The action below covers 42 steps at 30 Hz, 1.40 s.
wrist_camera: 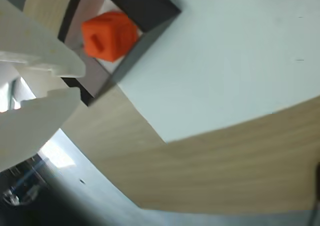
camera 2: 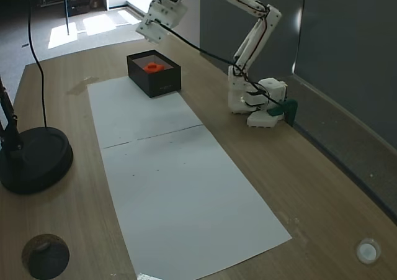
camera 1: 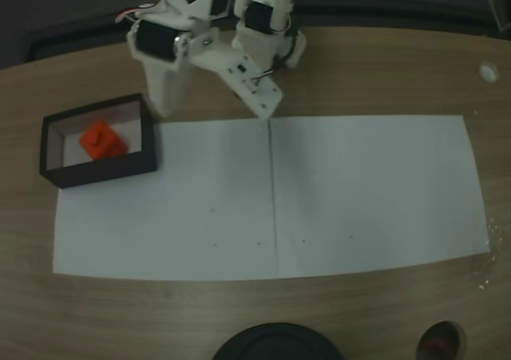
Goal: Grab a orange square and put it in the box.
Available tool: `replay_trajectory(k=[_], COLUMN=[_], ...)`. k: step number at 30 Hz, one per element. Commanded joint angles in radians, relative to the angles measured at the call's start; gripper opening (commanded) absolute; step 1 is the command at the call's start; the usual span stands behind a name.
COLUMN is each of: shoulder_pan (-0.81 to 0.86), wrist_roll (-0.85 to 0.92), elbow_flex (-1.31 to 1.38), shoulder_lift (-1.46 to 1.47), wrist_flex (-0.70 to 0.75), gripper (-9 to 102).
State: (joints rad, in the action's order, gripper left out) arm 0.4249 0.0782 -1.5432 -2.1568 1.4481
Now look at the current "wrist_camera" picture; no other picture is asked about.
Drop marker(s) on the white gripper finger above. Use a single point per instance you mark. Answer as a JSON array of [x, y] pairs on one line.
[[32, 43], [30, 130]]

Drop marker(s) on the orange cube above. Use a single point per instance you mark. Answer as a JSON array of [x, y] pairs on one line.
[[110, 35]]

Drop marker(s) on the black rectangular box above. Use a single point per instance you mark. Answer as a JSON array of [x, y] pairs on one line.
[[150, 0]]

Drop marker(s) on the white paper sheet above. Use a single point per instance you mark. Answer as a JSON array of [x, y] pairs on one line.
[[225, 60]]

